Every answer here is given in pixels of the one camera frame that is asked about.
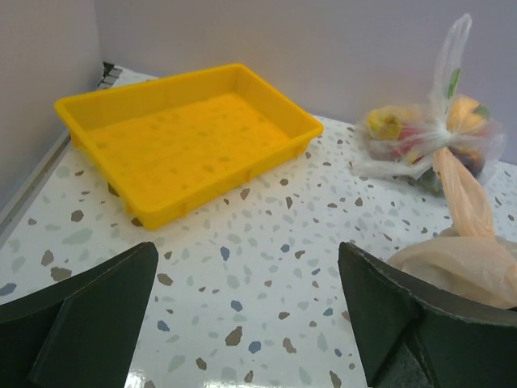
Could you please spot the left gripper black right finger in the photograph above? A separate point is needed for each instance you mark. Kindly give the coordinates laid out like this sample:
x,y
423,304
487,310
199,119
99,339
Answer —
x,y
412,334

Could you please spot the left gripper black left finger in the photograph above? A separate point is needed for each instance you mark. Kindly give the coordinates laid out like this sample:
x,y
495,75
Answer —
x,y
82,331

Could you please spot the orange banana print plastic bag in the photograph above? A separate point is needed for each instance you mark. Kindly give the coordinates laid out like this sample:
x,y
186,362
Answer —
x,y
467,259

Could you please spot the clear plastic bag of fruit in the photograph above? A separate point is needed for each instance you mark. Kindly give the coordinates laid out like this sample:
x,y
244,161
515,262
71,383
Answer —
x,y
401,140

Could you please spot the yellow plastic tray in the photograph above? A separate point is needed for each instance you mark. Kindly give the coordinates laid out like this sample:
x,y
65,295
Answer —
x,y
169,145

